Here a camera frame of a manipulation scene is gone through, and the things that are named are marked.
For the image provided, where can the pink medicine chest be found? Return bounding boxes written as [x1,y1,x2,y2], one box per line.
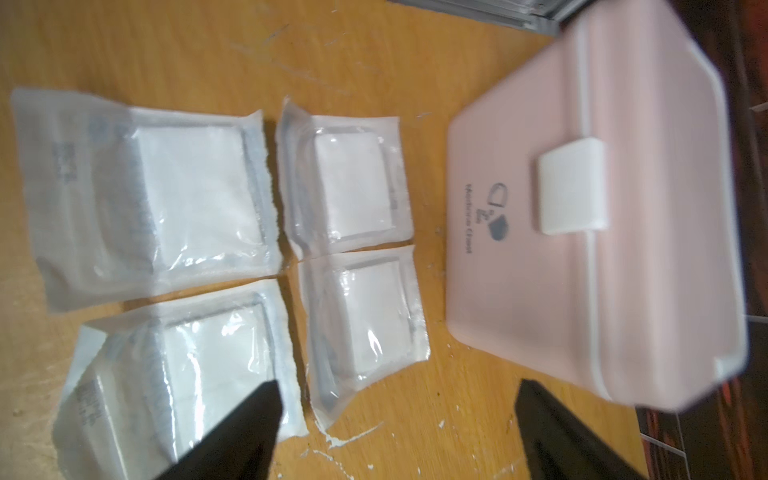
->
[446,1,748,411]

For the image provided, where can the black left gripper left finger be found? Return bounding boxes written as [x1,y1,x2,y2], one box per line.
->
[158,380,283,480]

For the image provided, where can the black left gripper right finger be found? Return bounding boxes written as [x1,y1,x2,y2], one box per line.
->
[515,380,642,480]

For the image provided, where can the white gauze packet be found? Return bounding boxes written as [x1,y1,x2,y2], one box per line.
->
[10,88,283,313]
[298,245,431,430]
[276,100,414,260]
[52,279,308,479]

